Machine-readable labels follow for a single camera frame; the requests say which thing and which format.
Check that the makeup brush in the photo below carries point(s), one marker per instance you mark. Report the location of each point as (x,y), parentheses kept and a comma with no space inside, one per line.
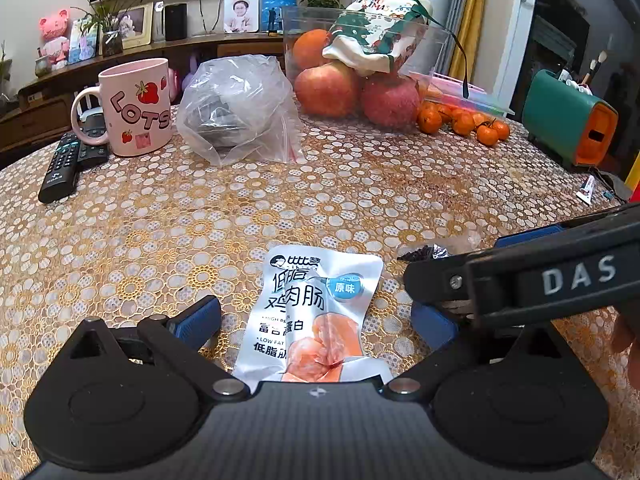
(602,57)
(591,69)

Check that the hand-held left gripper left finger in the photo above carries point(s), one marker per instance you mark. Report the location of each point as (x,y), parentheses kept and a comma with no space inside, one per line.
(200,319)

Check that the small white tube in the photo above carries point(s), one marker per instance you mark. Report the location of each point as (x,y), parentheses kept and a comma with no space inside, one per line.
(587,190)

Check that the yellow curtain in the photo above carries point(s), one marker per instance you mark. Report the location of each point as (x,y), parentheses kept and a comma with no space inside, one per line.
(472,15)

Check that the short black remote control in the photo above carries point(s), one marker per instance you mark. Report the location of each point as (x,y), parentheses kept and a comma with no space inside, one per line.
(93,147)

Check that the white photo frame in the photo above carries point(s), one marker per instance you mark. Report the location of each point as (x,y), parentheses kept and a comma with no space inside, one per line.
(241,14)

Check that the dark snack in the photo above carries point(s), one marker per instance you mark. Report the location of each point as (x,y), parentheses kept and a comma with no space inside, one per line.
(425,252)

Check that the pile of tangerines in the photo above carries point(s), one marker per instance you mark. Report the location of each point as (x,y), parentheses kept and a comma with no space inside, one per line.
(462,121)

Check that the pink strawberry mug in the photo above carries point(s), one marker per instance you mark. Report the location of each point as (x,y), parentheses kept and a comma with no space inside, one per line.
(137,110)

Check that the desktop with floral lace cloth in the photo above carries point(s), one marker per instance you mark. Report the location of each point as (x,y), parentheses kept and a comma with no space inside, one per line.
(350,195)

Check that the person's right hand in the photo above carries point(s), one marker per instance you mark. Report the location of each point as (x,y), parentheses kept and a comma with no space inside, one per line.
(627,347)

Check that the red apple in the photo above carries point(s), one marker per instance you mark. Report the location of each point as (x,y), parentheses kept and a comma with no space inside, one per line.
(391,101)
(327,89)

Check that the small green ceramic jar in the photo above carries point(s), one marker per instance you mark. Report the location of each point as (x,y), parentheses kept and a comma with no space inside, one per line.
(43,66)

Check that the blue picture card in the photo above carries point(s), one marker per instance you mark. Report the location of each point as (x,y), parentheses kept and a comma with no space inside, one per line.
(278,7)

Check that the grass-leaved potted plant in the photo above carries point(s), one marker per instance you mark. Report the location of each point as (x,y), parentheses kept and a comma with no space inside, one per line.
(107,27)

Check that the long black remote control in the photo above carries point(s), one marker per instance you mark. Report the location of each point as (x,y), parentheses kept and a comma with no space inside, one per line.
(60,167)

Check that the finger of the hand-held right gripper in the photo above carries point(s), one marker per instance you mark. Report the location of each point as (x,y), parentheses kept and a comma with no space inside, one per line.
(435,280)
(532,237)

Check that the green and orange storage box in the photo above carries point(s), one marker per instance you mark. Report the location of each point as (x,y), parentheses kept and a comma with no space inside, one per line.
(565,115)

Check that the clear plastic fruit container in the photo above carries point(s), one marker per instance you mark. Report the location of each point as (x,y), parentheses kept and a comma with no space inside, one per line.
(300,20)

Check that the orange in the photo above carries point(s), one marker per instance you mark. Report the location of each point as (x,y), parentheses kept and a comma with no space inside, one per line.
(311,47)

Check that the pink bear plush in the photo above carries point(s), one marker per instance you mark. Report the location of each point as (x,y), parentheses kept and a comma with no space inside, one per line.
(54,35)

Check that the Christmas-printed cloth bag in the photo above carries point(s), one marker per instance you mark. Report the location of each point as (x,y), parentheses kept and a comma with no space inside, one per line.
(380,27)

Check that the white sausage packet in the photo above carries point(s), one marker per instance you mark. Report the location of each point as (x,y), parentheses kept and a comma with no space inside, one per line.
(305,310)

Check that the wooden sideboard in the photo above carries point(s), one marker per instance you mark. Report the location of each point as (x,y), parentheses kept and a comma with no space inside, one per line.
(45,110)

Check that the black speaker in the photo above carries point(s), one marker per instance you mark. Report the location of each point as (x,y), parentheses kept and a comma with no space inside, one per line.
(175,21)

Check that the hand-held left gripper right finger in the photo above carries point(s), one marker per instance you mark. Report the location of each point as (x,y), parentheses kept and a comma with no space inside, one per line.
(434,324)

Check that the clear plastic zip bag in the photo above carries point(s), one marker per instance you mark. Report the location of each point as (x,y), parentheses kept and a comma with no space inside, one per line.
(240,110)

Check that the wooden photo frame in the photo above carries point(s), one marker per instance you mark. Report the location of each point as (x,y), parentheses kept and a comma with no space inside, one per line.
(134,24)

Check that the pastel picture card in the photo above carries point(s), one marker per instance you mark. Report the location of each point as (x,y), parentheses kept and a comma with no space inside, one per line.
(82,40)

